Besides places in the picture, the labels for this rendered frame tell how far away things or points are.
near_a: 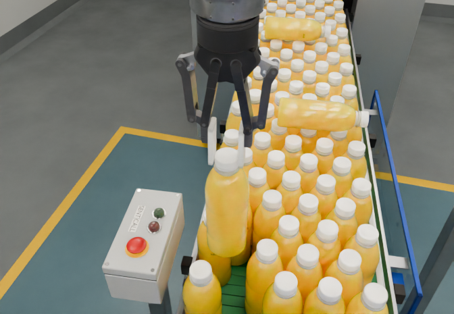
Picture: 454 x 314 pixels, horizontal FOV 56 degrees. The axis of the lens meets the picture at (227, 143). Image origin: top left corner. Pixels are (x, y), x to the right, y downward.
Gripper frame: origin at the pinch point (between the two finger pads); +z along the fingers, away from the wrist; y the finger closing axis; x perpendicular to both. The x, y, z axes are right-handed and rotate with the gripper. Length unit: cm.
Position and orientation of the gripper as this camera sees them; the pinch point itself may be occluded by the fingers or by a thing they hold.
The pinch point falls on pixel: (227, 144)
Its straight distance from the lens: 62.8
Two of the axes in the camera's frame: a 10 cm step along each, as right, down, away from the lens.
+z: -0.1, 7.7, 6.4
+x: 1.6, -6.3, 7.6
